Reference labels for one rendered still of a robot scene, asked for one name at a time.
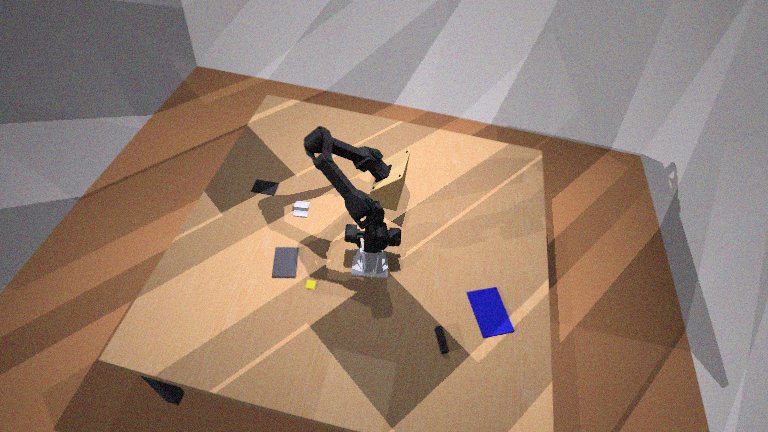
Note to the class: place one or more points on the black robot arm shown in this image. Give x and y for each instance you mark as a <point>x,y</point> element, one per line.
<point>356,201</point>

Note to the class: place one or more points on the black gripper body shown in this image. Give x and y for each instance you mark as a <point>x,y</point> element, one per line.
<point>352,234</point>

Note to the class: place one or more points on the small white block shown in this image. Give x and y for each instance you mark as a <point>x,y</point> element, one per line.
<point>301,209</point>

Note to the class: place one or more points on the blue rectangular plate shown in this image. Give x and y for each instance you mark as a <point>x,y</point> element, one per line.
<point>490,312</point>

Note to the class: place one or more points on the black flat bar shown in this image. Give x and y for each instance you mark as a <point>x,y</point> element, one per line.
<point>441,340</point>

